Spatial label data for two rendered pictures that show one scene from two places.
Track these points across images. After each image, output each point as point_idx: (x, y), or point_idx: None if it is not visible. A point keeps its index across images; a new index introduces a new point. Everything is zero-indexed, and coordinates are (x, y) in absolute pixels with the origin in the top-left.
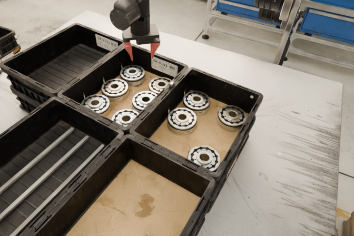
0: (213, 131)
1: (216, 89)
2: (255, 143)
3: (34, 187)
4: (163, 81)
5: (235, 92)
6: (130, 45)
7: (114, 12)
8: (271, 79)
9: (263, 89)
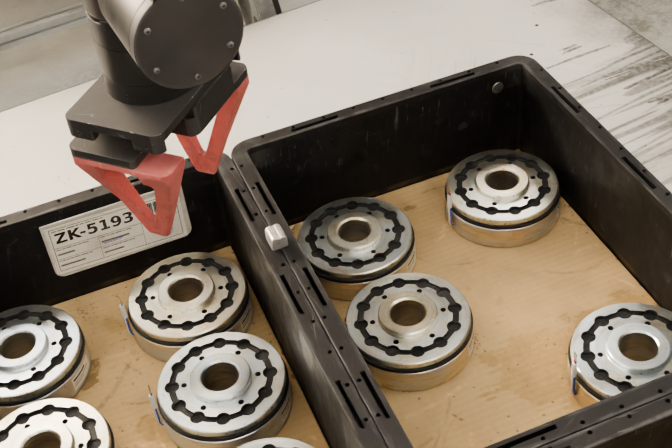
0: (512, 277)
1: (366, 158)
2: None
3: None
4: (177, 279)
5: (437, 115)
6: (172, 156)
7: (158, 18)
8: (348, 53)
9: (369, 94)
